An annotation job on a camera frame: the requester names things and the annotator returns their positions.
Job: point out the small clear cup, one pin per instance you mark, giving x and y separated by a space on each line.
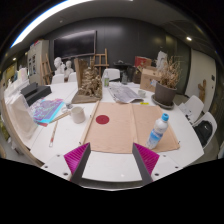
141 93

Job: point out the white plastic chair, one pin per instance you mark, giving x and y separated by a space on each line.
210 116
195 105

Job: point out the brown carved relief sculpture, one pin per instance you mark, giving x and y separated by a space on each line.
90 85

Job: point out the green-labelled spray bottle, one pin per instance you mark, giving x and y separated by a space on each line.
106 80

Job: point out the white blank canvas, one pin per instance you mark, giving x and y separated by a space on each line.
21 115

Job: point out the white plaster bust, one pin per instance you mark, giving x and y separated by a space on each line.
68 69
58 65

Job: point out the brown wooden figure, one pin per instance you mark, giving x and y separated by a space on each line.
202 91

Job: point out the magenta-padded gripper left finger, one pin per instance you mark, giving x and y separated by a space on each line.
76 160

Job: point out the white plaster statue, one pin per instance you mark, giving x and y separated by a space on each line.
162 60

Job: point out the beige wood-framed canvas board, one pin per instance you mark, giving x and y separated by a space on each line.
116 136

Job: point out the grey printed newspaper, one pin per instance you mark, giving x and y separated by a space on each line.
123 94

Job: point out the blue-capped plastic water bottle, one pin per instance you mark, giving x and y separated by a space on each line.
156 133

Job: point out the grey plant saucer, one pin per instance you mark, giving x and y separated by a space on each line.
163 107

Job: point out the brown cardboard box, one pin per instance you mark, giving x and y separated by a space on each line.
148 78

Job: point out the red box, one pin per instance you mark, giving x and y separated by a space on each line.
142 61

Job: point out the black wall screen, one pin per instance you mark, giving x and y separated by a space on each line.
75 45

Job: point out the white cabinet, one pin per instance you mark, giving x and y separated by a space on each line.
37 61

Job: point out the long ceiling light strip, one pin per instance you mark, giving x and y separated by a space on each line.
43 16

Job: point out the flat round red coaster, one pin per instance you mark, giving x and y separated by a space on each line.
102 119

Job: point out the wooden paintbrush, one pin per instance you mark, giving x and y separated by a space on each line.
53 134

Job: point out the white ceramic mug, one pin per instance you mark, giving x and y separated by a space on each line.
78 116

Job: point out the small yellow tag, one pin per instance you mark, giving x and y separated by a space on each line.
144 103

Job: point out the wooden easel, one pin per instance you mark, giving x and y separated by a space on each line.
100 65
46 70

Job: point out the black flat box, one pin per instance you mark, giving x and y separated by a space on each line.
39 95
29 89

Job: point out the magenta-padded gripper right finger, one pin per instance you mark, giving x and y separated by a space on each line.
146 160

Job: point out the dried plant in grey pot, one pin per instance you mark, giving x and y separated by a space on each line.
165 93

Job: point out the purple and teal painting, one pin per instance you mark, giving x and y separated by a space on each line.
46 111

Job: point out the black backpack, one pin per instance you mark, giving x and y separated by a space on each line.
203 133

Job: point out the flat wooden sticks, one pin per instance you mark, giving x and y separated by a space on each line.
60 117

